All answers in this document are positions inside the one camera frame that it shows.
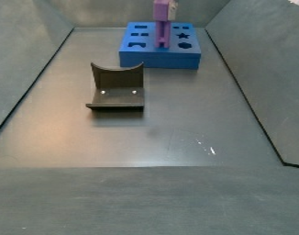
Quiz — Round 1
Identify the purple three prong peg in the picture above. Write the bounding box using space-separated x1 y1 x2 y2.
153 0 174 48

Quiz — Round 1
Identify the black curved holder stand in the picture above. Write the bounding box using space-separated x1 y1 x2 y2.
85 63 144 110

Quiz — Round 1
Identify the blue shape sorter block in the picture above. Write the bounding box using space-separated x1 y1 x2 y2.
118 22 201 70

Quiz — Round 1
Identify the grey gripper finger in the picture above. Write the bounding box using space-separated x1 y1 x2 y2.
168 1 177 21

